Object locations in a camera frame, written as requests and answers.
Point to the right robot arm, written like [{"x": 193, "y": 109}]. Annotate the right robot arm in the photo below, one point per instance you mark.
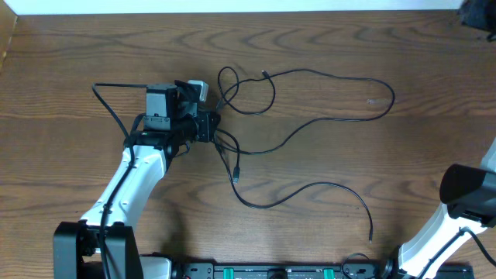
[{"x": 466, "y": 209}]

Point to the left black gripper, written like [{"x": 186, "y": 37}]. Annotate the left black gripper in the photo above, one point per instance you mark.
[{"x": 206, "y": 128}]

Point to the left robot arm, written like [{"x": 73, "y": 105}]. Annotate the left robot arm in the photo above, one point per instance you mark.
[{"x": 102, "y": 243}]

